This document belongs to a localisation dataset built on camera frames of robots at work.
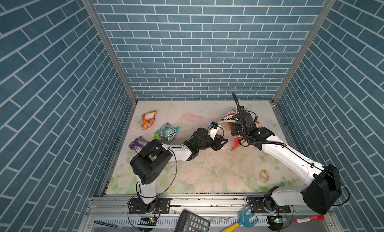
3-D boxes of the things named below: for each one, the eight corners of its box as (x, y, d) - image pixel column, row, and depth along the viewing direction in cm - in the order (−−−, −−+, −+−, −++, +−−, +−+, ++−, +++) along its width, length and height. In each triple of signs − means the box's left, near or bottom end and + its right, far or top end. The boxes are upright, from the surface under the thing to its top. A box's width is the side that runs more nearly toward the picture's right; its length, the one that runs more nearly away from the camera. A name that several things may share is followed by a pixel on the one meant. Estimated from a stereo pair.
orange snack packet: (140, 130, 105) (138, 125, 101) (145, 114, 114) (143, 110, 110) (152, 130, 105) (151, 125, 101) (156, 114, 114) (155, 110, 110)
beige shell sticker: (257, 179, 85) (259, 178, 83) (261, 169, 88) (262, 168, 86) (265, 184, 83) (267, 182, 81) (268, 173, 87) (270, 172, 85)
